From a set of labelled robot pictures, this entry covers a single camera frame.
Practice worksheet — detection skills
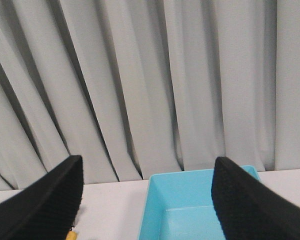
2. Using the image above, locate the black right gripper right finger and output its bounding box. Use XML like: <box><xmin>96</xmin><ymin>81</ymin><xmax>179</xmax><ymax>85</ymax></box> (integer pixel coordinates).
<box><xmin>211</xmin><ymin>157</ymin><xmax>300</xmax><ymax>240</ymax></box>

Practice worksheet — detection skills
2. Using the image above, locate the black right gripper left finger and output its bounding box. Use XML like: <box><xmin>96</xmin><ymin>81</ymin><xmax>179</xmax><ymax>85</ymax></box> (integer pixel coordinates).
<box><xmin>0</xmin><ymin>155</ymin><xmax>84</xmax><ymax>240</ymax></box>

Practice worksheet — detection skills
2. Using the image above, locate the yellow push button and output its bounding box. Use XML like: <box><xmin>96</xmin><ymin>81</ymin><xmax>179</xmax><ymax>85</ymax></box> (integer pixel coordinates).
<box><xmin>66</xmin><ymin>230</ymin><xmax>78</xmax><ymax>240</ymax></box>

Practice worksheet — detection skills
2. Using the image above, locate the blue plastic box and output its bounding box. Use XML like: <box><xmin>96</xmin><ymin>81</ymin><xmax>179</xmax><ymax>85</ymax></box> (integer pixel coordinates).
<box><xmin>138</xmin><ymin>164</ymin><xmax>263</xmax><ymax>240</ymax></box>

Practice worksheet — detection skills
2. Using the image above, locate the grey pleated curtain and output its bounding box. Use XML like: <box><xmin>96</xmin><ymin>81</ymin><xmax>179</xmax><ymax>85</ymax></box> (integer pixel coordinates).
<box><xmin>0</xmin><ymin>0</ymin><xmax>300</xmax><ymax>190</ymax></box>

